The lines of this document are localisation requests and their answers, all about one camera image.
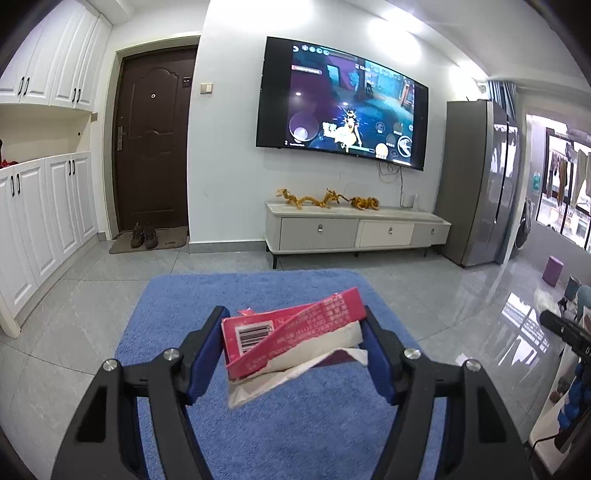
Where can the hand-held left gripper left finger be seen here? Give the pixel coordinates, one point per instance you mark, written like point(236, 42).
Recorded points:
point(205, 360)

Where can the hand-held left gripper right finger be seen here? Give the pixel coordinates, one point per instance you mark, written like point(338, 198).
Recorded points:
point(381, 364)

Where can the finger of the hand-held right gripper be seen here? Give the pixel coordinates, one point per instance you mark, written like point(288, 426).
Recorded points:
point(570, 397)

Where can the pink cardboard box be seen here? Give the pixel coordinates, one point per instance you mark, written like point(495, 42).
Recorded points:
point(295, 330)

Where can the white table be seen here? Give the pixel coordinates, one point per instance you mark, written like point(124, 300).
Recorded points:
point(545, 406)

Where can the teal chair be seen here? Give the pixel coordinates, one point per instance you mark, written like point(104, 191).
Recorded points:
point(584, 302)

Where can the small grey bin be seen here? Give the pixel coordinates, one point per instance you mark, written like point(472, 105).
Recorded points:
point(572, 288)

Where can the purple stool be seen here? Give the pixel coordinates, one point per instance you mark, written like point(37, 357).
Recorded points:
point(552, 272)

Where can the blue fluffy mat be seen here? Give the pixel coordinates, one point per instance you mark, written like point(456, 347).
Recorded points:
point(286, 429)

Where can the brown door mat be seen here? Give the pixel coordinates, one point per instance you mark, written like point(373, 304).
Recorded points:
point(150, 244)

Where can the brown shoe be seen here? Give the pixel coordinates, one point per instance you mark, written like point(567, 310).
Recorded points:
point(150, 236)
point(137, 236)

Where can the white television cabinet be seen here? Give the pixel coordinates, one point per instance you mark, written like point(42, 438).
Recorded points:
point(323, 233)

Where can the yellow hanging garment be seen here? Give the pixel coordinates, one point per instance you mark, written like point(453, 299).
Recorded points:
point(559, 180)

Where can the white hanging sweater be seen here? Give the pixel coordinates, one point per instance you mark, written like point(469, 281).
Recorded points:
point(581, 177)

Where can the golden tiger figurine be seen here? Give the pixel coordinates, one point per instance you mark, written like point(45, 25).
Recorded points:
point(364, 203)

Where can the white router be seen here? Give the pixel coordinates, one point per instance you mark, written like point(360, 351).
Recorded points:
point(412, 201)

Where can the grey refrigerator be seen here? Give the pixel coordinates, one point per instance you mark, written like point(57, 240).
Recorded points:
point(475, 184)

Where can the small golden dragon figurine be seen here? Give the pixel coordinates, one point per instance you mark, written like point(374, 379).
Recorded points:
point(337, 196)

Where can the long golden dragon figurine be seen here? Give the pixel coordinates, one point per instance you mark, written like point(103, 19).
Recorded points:
point(302, 199)

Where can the white floor cabinet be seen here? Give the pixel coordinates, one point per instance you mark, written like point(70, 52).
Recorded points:
point(46, 226)

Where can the dark brown door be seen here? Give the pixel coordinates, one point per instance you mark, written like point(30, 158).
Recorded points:
point(152, 138)

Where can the blue curtain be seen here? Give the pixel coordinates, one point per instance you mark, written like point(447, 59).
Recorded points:
point(501, 99)

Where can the wall-mounted television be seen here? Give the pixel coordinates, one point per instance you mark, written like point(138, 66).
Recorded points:
point(341, 101)

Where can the wall light switch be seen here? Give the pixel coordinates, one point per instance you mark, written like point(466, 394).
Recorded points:
point(207, 87)

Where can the white wall cabinet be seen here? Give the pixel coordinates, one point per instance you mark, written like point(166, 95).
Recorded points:
point(51, 55)

